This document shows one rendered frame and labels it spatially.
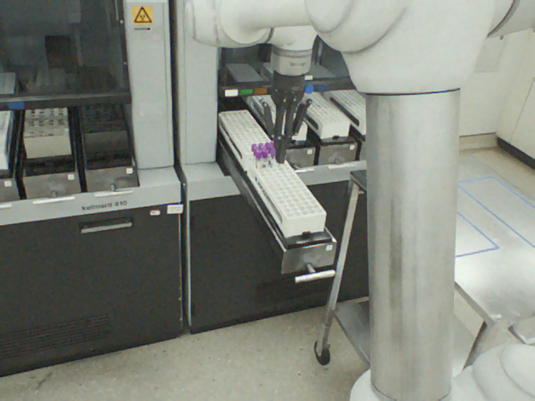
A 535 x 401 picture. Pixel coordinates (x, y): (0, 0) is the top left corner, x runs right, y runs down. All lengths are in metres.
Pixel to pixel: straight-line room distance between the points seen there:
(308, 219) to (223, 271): 0.66
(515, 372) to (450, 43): 0.47
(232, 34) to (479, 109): 2.89
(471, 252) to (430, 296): 0.66
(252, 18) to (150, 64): 0.55
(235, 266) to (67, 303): 0.55
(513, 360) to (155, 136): 1.10
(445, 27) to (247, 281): 1.43
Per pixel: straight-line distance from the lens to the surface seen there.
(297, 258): 1.16
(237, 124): 1.56
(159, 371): 1.92
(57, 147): 1.48
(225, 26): 0.99
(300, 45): 1.10
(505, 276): 1.22
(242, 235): 1.67
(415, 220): 0.55
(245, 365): 1.93
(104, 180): 1.45
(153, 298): 1.76
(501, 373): 0.79
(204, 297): 1.81
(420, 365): 0.63
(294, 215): 1.14
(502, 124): 3.88
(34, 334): 1.81
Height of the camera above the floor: 1.52
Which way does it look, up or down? 33 degrees down
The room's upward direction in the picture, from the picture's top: 5 degrees clockwise
